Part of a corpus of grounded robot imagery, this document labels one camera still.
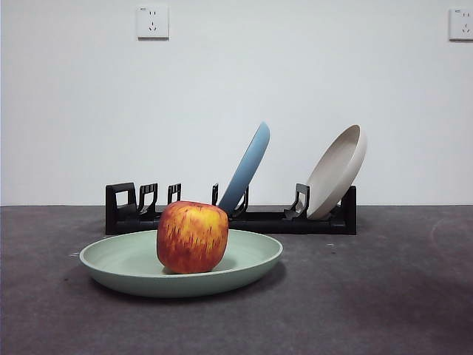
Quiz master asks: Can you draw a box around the red yellow apple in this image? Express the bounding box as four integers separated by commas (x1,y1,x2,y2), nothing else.
156,200,230,274

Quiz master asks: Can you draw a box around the pale green plate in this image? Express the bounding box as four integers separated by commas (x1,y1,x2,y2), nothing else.
78,228,285,299

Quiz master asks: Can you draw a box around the blue plate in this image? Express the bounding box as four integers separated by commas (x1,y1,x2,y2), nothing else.
217,121,272,217

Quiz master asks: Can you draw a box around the black plate rack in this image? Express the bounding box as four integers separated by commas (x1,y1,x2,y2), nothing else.
105,181,358,236

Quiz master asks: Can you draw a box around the beige plate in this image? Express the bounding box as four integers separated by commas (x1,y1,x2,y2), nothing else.
305,124,369,219

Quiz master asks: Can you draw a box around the white wall socket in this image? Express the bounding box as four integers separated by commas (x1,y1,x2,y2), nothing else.
137,4,170,41
449,7,473,41

